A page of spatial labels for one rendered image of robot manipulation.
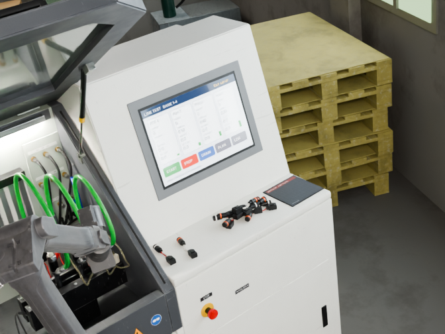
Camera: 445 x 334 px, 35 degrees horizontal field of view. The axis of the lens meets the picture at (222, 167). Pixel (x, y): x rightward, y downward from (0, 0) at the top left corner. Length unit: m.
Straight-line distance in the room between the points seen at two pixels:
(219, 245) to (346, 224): 1.89
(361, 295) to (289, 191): 1.17
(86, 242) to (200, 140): 0.91
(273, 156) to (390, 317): 1.19
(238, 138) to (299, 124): 1.50
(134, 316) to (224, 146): 0.70
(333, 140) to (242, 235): 1.83
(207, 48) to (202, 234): 0.65
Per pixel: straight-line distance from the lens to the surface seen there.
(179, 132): 2.40
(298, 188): 2.58
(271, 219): 2.43
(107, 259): 1.89
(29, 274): 1.32
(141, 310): 2.19
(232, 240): 2.34
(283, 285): 2.56
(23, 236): 1.34
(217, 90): 2.48
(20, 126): 2.36
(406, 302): 3.58
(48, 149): 2.45
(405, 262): 3.83
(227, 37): 2.51
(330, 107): 3.97
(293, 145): 4.09
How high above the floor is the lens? 2.29
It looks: 28 degrees down
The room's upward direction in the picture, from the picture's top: 9 degrees counter-clockwise
